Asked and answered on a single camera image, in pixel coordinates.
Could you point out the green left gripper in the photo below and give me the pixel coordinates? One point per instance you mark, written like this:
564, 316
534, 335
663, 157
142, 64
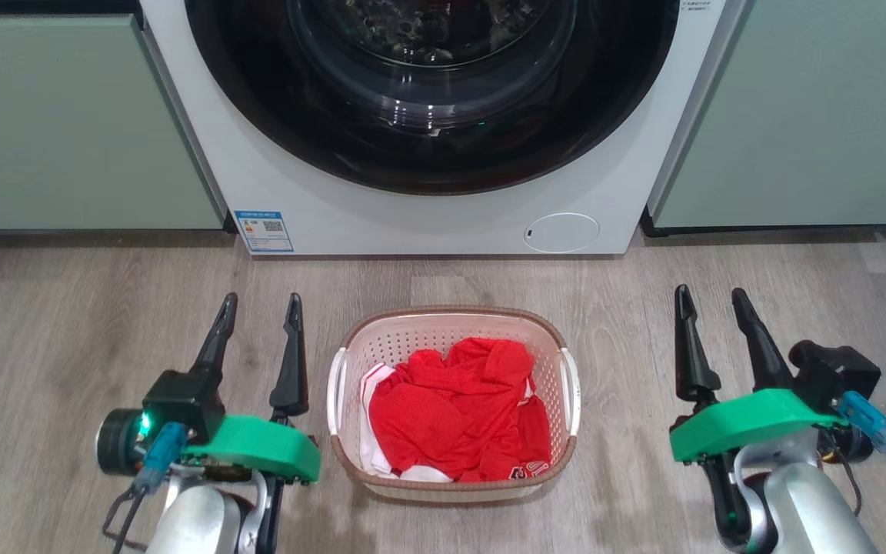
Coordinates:
266, 446

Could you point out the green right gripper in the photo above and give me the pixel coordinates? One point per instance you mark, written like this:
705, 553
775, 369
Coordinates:
743, 419

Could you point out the white perforated laundry basket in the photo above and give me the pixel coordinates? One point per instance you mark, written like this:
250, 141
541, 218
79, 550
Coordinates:
412, 331

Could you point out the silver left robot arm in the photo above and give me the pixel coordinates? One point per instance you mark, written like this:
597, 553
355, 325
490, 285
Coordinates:
197, 523

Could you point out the blue energy label sticker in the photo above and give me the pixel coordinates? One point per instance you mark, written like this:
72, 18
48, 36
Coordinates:
262, 231

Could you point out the white front-load washing machine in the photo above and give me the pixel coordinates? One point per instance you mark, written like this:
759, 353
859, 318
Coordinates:
335, 208

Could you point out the round white filter cover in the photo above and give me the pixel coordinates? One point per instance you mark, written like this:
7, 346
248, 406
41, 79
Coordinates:
566, 232

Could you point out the red garment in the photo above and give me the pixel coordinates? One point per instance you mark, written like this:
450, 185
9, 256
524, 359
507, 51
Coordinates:
451, 415

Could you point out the pale green cabinet panel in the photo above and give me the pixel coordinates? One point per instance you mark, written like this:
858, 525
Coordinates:
66, 115
797, 115

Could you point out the dark round washer door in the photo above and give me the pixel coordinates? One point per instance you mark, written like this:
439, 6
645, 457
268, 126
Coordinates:
428, 146

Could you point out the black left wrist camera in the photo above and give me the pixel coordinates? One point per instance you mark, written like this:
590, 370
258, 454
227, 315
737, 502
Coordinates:
181, 400

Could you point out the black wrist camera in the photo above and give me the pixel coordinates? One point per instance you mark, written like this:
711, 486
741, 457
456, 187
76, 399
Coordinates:
835, 369
181, 400

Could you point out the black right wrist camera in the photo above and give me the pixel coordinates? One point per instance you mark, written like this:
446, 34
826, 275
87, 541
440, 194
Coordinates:
835, 369

